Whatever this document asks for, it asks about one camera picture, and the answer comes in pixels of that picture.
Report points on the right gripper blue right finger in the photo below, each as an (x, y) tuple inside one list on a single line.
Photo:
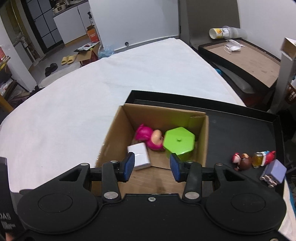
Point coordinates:
[(189, 172)]

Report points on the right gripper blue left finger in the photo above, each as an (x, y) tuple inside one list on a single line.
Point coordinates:
[(114, 172)]

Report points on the white power adapter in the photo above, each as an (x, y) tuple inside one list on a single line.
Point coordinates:
[(142, 160)]

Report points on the green hexagonal box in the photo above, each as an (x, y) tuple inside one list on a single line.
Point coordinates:
[(181, 142)]

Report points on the pink toy figure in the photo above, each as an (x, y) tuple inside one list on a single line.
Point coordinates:
[(152, 138)]

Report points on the brown-haired small figurine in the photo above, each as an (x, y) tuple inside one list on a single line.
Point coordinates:
[(241, 161)]

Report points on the brown cardboard box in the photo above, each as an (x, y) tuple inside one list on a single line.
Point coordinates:
[(158, 178)]

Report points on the red and blue small figurine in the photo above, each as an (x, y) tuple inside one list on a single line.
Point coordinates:
[(262, 158)]

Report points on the lavender cube toy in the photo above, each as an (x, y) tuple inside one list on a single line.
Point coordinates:
[(274, 173)]

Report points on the black tray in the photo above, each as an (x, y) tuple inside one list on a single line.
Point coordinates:
[(232, 128)]

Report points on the white tablecloth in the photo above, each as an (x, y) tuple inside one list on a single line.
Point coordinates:
[(50, 184)]

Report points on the open cardboard box on floor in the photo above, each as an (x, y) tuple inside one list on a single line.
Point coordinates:
[(90, 55)]

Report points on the yellow slippers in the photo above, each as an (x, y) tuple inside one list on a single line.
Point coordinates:
[(68, 59)]

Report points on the black slippers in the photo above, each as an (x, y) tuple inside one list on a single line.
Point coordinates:
[(52, 68)]

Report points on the black framed brown board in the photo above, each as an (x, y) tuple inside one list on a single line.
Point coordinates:
[(255, 65)]

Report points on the white face mask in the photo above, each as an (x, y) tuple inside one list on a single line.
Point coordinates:
[(233, 46)]

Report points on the grey chair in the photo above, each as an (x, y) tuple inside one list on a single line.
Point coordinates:
[(197, 17)]

